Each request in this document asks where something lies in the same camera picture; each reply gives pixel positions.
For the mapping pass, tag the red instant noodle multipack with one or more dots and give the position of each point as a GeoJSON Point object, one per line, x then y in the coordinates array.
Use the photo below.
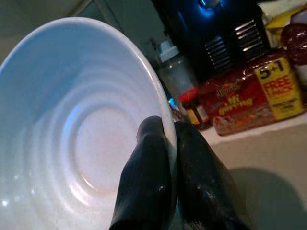
{"type": "Point", "coordinates": [251, 98]}

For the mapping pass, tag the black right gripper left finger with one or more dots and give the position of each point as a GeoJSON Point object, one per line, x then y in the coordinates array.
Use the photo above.
{"type": "Point", "coordinates": [146, 172]}

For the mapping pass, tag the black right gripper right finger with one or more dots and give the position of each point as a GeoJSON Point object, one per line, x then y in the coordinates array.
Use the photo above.
{"type": "Point", "coordinates": [204, 182]}

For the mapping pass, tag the dark red snack bag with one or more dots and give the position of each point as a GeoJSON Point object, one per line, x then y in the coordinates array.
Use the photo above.
{"type": "Point", "coordinates": [296, 45]}

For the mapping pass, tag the small red-lidded jar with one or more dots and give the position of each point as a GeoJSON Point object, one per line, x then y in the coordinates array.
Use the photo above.
{"type": "Point", "coordinates": [194, 109]}

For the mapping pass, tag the clear plastic bottle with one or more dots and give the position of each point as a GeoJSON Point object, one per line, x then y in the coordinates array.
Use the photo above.
{"type": "Point", "coordinates": [176, 72]}

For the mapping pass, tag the white ribbed ceramic bowl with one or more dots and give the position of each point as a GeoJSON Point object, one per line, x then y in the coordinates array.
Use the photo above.
{"type": "Point", "coordinates": [72, 124]}

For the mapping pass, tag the yellow and white package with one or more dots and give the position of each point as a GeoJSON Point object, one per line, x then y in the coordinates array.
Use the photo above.
{"type": "Point", "coordinates": [278, 21]}

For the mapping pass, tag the black appliance with blue light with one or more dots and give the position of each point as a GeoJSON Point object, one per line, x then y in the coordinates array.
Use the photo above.
{"type": "Point", "coordinates": [216, 33]}

